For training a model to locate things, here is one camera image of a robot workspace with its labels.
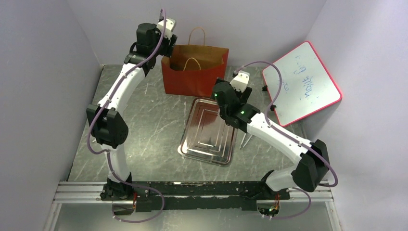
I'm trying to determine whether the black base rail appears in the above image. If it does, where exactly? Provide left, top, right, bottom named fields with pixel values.
left=100, top=180, right=290, bottom=212

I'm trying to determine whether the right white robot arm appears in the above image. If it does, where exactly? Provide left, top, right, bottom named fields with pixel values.
left=211, top=79, right=329, bottom=199

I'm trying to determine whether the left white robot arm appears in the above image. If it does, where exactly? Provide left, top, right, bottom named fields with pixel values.
left=86, top=19, right=177, bottom=201

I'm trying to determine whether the red paper bag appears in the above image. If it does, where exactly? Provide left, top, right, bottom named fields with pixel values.
left=161, top=27, right=229, bottom=98

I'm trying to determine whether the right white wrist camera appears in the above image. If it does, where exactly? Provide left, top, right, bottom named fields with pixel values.
left=229, top=71, right=250, bottom=93

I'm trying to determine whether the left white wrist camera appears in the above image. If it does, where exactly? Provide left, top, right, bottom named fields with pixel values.
left=156, top=18, right=176, bottom=39

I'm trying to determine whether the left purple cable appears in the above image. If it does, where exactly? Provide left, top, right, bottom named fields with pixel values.
left=87, top=8, right=167, bottom=224

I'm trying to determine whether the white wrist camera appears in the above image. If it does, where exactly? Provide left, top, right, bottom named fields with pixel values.
left=156, top=18, right=176, bottom=39
left=229, top=71, right=250, bottom=93

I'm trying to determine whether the silver metal tray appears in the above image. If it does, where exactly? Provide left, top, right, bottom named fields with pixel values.
left=178, top=98, right=237, bottom=166

